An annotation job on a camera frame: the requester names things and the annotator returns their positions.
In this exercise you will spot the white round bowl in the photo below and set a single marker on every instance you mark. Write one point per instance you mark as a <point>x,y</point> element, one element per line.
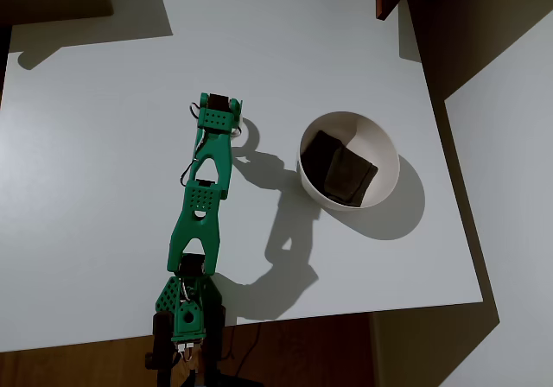
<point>380,145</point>

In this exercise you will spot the white masking tape roll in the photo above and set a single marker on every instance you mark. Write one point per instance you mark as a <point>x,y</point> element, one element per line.
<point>241,132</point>

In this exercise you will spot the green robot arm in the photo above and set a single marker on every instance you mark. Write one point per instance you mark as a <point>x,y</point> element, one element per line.
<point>198,223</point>

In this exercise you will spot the dark folded cloth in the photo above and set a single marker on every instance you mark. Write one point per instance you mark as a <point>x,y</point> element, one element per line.
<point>341,171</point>

